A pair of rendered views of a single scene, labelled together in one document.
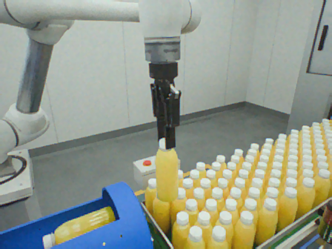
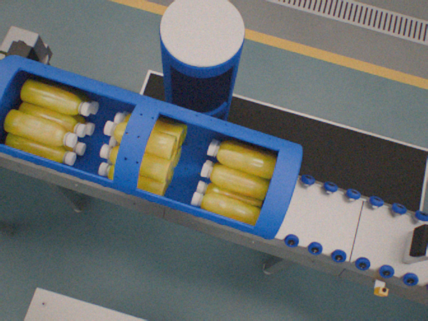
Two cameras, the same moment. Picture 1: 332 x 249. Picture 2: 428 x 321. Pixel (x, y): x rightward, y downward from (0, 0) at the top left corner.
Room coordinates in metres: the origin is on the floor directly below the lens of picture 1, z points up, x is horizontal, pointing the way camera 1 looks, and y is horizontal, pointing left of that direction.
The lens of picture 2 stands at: (0.53, 0.91, 2.47)
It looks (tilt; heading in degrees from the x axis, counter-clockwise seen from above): 72 degrees down; 218
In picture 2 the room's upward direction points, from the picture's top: 11 degrees clockwise
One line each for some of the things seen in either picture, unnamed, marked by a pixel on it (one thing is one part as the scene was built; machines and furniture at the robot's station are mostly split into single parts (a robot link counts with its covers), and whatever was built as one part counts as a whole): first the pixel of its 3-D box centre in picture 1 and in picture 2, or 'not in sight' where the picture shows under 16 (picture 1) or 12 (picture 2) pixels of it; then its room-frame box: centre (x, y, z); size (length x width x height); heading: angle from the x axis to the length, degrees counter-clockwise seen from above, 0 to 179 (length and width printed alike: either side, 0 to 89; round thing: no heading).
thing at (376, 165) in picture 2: not in sight; (274, 159); (-0.31, 0.64, 0.07); 1.50 x 0.52 x 0.15; 122
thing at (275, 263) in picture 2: not in sight; (279, 261); (0.07, 1.02, 0.31); 0.06 x 0.06 x 0.63; 30
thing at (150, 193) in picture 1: (153, 201); not in sight; (0.75, 0.05, 0.99); 0.07 x 0.07 x 0.19
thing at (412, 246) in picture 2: not in sight; (418, 243); (-0.13, 1.22, 1.00); 0.10 x 0.04 x 0.15; 30
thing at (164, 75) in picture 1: (164, 79); not in sight; (0.58, 0.01, 1.54); 0.08 x 0.07 x 0.09; 29
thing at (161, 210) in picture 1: (161, 212); not in sight; (0.68, 0.02, 0.99); 0.07 x 0.07 x 0.19
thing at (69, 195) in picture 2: not in sight; (65, 191); (0.57, 0.17, 0.31); 0.06 x 0.06 x 0.63; 30
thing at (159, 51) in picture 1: (162, 50); not in sight; (0.58, 0.01, 1.62); 0.09 x 0.09 x 0.06
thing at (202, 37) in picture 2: not in sight; (202, 28); (-0.11, 0.27, 1.03); 0.28 x 0.28 x 0.01
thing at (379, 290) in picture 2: not in sight; (383, 282); (0.01, 1.25, 0.92); 0.08 x 0.03 x 0.05; 30
